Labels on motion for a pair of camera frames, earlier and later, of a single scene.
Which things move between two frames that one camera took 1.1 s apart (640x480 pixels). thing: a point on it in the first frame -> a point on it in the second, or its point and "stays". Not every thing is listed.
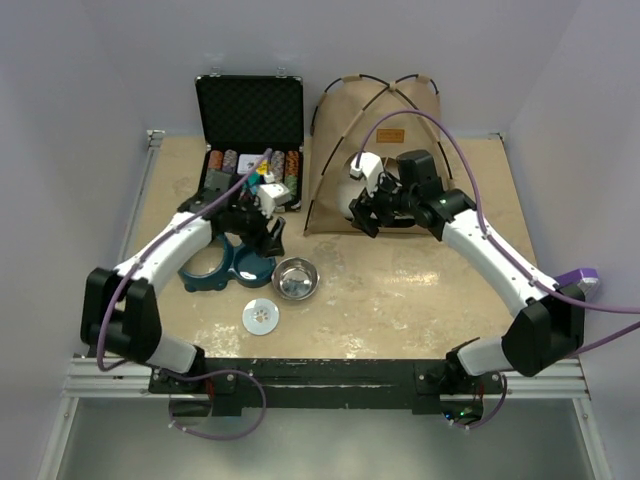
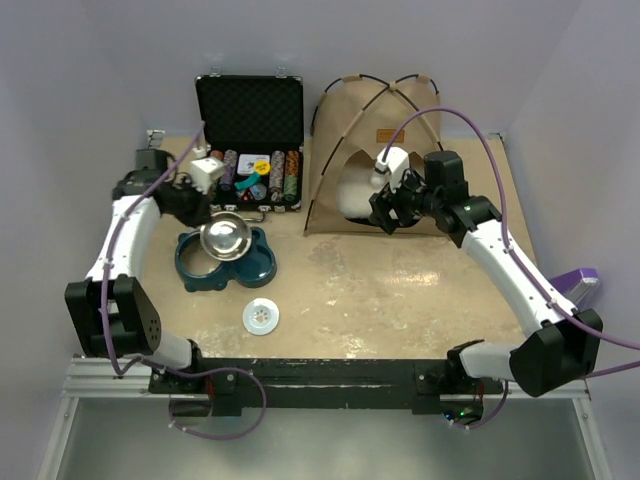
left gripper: x=269 y=245 -> x=203 y=212
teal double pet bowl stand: x=244 y=268 stays
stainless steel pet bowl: x=295 y=278 -> x=225 y=236
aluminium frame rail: x=86 y=379 stays
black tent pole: x=347 y=129 -> x=313 y=125
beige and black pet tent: x=341 y=118 stays
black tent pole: x=401 y=94 -> x=369 y=106
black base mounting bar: x=395 y=385 stays
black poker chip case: x=253 y=126 stays
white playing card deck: x=246 y=162 stays
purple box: x=581 y=283 stays
